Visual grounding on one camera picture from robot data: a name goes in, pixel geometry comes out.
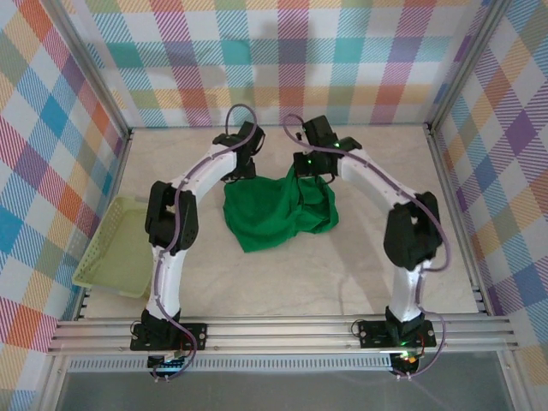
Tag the green t-shirt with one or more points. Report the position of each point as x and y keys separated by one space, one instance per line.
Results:
x=265 y=210

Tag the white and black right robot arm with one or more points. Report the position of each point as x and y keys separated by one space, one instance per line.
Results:
x=377 y=180

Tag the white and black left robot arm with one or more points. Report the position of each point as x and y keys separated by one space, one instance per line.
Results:
x=167 y=282

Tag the light green plastic basket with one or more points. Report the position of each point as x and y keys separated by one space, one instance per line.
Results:
x=115 y=257

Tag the grey metal sheet panel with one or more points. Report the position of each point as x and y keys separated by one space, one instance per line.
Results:
x=278 y=391

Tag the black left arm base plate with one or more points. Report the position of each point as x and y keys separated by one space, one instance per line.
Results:
x=197 y=331

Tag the aluminium mounting rail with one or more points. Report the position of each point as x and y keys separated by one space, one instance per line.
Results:
x=278 y=334

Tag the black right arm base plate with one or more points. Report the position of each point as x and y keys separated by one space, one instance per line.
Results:
x=370 y=334

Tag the aluminium frame post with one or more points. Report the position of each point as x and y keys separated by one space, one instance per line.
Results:
x=463 y=68
x=92 y=68

